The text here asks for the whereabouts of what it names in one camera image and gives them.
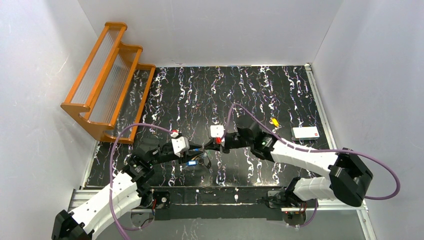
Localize yellow key tag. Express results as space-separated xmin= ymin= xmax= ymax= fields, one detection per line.
xmin=269 ymin=117 xmax=280 ymax=127

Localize blue key tag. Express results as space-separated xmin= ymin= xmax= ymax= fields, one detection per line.
xmin=186 ymin=160 xmax=198 ymax=166

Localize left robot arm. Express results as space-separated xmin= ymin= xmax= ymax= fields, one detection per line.
xmin=51 ymin=136 xmax=204 ymax=240

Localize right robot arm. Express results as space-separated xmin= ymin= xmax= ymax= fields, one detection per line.
xmin=204 ymin=125 xmax=373 ymax=207

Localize white box red label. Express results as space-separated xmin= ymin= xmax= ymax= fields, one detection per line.
xmin=291 ymin=126 xmax=320 ymax=141

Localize orange wooden rack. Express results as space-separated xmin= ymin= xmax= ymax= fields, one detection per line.
xmin=60 ymin=21 xmax=156 ymax=144

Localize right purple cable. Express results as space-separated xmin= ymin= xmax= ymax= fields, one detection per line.
xmin=220 ymin=103 xmax=401 ymax=229

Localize purple cable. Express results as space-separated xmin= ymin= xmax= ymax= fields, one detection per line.
xmin=109 ymin=123 xmax=175 ymax=240
xmin=220 ymin=103 xmax=401 ymax=229

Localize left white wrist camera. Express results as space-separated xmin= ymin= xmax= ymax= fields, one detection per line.
xmin=170 ymin=130 xmax=190 ymax=157

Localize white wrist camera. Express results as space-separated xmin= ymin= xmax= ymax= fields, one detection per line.
xmin=209 ymin=125 xmax=225 ymax=146
xmin=170 ymin=130 xmax=190 ymax=157

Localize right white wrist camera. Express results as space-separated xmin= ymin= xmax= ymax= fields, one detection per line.
xmin=209 ymin=125 xmax=225 ymax=146

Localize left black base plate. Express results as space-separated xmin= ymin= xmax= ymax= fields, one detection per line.
xmin=140 ymin=190 xmax=171 ymax=210

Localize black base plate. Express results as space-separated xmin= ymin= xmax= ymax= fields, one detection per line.
xmin=264 ymin=188 xmax=319 ymax=211
xmin=140 ymin=190 xmax=171 ymax=210

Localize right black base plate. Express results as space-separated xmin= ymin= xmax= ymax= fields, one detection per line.
xmin=264 ymin=188 xmax=319 ymax=211

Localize aluminium frame rail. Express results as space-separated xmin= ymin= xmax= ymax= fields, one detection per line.
xmin=88 ymin=65 xmax=364 ymax=227

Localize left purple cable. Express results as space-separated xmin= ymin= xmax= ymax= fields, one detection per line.
xmin=109 ymin=123 xmax=175 ymax=240

